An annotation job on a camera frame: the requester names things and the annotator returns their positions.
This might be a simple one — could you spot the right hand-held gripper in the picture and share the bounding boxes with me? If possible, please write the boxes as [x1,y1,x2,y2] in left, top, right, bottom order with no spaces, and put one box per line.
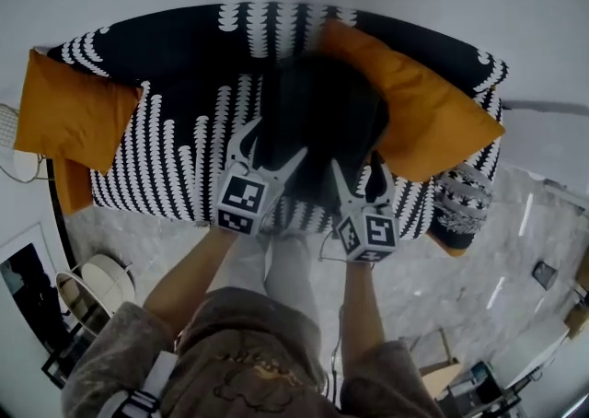
[330,151,399,263]

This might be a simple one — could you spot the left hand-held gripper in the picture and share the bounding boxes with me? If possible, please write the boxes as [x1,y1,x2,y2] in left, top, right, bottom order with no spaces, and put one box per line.
[214,117,308,237]

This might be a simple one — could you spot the black garment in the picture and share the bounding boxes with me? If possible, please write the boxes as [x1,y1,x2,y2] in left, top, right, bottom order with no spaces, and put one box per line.
[251,54,392,219]

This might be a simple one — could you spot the black white patterned sofa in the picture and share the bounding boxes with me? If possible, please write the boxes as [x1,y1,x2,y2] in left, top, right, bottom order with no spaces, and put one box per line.
[29,1,510,259]

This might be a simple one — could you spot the person's left forearm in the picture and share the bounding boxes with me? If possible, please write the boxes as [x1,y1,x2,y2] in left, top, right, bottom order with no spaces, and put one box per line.
[142,225,241,339]

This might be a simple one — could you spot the person's right forearm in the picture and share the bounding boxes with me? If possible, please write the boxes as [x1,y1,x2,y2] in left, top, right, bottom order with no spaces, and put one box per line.
[342,261,386,357]

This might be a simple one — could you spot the orange cushion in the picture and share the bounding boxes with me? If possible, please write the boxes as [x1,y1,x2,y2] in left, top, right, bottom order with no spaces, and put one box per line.
[12,48,144,173]
[317,18,506,182]

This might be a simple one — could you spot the person's light grey trousers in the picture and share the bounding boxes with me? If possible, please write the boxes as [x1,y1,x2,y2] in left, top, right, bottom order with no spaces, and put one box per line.
[204,229,323,330]

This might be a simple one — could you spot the black mesh trash bin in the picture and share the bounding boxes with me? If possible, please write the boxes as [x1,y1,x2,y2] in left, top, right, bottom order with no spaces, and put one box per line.
[532,261,558,291]

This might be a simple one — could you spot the person's grey-brown shirt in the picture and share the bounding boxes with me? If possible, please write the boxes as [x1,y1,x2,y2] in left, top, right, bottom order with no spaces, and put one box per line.
[62,286,443,418]

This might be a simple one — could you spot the white round side table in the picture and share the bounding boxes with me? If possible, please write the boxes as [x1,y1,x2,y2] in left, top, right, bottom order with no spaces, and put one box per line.
[54,252,137,337]

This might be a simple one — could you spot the light wooden chair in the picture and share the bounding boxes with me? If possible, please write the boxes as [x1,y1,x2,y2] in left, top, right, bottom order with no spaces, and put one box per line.
[399,328,462,390]

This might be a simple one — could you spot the dark equipment cart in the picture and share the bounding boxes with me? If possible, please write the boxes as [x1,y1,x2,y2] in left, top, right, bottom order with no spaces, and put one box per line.
[448,359,522,413]

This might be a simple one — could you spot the brown cardboard box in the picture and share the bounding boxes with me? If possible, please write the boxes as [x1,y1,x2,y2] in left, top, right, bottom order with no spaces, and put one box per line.
[564,300,589,340]

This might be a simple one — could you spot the black framed picture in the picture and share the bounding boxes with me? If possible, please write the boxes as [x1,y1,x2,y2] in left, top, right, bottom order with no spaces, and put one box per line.
[0,221,100,390]

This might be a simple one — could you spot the white harness strap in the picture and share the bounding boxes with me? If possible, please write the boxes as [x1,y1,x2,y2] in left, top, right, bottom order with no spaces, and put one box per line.
[98,351,179,418]

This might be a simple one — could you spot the white wire basket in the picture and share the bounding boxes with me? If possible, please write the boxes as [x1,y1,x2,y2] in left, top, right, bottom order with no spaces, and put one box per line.
[0,102,47,185]

